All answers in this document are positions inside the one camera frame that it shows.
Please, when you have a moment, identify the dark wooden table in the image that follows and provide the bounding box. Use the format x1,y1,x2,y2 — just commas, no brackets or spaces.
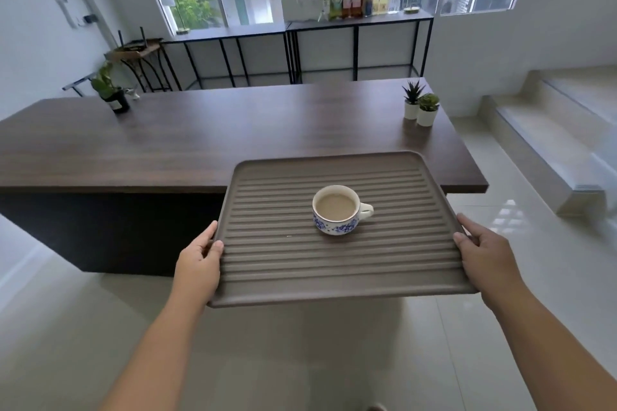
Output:
0,77,490,277

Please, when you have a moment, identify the green plant in black pot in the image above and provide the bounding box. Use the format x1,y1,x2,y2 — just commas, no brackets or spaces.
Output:
90,61,131,116

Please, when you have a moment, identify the black router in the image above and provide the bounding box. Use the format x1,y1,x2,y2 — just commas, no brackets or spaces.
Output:
117,26,148,51

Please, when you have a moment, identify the silver metal frame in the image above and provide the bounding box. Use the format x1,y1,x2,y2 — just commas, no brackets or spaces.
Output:
61,72,97,98

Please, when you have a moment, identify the person's left hand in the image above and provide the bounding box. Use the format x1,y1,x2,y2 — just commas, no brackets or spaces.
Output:
172,220,226,310

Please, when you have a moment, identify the spiky succulent in white pot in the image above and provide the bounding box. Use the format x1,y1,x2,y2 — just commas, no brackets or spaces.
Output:
402,80,427,121

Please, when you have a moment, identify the person's right forearm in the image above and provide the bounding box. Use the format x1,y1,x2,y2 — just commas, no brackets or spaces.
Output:
489,286,617,411

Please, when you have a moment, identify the round succulent in white pot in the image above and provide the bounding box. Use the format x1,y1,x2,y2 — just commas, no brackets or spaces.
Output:
416,93,441,128

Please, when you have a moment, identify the grey ribbed tray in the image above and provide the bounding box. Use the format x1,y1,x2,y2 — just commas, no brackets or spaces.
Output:
207,150,479,309

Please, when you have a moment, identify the white blue-patterned cup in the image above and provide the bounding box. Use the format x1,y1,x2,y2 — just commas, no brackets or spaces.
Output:
312,184,375,237

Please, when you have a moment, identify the person's left forearm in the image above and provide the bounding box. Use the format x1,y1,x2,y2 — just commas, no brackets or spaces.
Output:
98,291,209,411

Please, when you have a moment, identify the white wall switch unit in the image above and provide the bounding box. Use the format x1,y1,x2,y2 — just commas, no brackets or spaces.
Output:
54,0,100,30

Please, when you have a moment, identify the white marble staircase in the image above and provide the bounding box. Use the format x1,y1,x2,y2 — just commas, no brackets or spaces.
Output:
479,64,617,233

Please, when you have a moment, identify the person's right hand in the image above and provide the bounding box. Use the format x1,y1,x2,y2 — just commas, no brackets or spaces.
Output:
452,212,529,313

